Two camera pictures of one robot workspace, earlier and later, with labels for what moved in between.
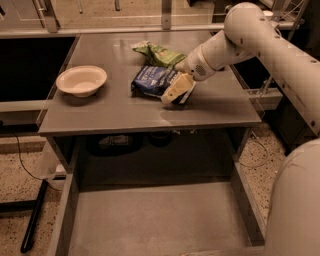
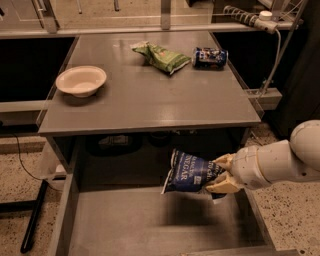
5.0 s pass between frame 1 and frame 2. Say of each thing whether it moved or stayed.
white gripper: moved
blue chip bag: moved
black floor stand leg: stayed
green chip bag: stayed
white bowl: stayed
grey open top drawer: stayed
